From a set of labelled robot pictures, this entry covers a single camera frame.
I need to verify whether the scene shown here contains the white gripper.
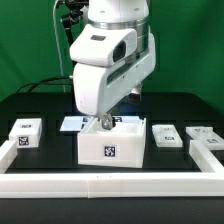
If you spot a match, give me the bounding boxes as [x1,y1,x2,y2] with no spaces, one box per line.
[73,49,155,130]

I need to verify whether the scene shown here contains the white cabinet body box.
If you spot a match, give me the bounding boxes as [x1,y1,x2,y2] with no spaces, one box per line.
[77,118,146,168]

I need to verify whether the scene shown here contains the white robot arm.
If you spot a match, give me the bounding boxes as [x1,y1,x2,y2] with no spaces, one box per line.
[70,0,156,130]

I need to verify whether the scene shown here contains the small white cabinet top box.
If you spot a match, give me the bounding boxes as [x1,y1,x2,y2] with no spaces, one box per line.
[9,118,42,148]

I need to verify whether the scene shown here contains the white marker sheet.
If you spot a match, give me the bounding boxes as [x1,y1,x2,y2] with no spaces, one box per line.
[59,115,142,133]

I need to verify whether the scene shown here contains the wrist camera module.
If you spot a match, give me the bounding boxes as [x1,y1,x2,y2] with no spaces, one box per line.
[129,83,143,104]

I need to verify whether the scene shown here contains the black cable bundle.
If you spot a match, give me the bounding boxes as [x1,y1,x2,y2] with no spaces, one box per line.
[15,75,75,94]

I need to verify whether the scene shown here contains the white U-shaped fence frame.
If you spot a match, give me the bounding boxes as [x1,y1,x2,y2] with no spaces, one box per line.
[0,140,224,198]

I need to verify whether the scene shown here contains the white hanging cable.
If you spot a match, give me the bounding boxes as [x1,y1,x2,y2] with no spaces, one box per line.
[52,0,67,94]

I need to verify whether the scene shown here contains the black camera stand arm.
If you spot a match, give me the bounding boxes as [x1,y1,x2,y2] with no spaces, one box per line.
[61,0,89,45]

